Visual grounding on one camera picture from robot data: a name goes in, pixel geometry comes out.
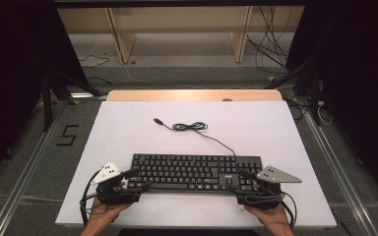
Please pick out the black computer keyboard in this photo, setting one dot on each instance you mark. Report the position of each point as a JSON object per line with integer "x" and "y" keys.
{"x": 183, "y": 172}

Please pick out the dark curtain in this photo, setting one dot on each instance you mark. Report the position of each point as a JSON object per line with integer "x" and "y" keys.
{"x": 10, "y": 82}
{"x": 361, "y": 82}

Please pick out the person's left hand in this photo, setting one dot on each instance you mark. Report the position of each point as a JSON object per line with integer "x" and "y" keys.
{"x": 106, "y": 213}

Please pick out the short silver metal bar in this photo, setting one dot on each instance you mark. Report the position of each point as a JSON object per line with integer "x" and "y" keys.
{"x": 87, "y": 95}

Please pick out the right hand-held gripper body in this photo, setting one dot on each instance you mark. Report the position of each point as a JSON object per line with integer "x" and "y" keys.
{"x": 274, "y": 175}

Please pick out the person's right hand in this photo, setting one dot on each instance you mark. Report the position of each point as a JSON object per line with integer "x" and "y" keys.
{"x": 274, "y": 218}

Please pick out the white table cover board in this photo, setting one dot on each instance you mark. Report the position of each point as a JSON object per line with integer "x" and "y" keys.
{"x": 249, "y": 131}

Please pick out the yellow tape piece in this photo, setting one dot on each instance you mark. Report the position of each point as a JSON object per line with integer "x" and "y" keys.
{"x": 271, "y": 78}
{"x": 74, "y": 102}

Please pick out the beige wooden shelf unit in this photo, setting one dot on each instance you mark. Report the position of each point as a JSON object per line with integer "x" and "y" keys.
{"x": 177, "y": 23}

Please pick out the aluminium floor rail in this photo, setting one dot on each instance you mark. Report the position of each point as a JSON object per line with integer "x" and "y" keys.
{"x": 23, "y": 177}
{"x": 341, "y": 177}

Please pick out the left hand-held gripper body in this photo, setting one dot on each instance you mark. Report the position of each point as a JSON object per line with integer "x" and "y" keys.
{"x": 106, "y": 173}

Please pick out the black metal stand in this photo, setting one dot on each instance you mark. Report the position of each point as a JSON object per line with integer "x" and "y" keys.
{"x": 314, "y": 98}
{"x": 47, "y": 105}

